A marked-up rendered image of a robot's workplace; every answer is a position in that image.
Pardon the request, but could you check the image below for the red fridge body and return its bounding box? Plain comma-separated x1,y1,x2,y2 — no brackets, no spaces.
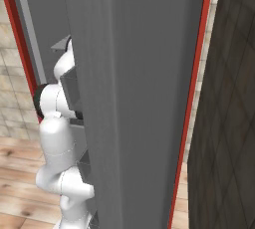
0,0,217,229

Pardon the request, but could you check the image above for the grey fridge door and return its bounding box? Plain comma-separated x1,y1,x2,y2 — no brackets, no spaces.
50,0,209,229

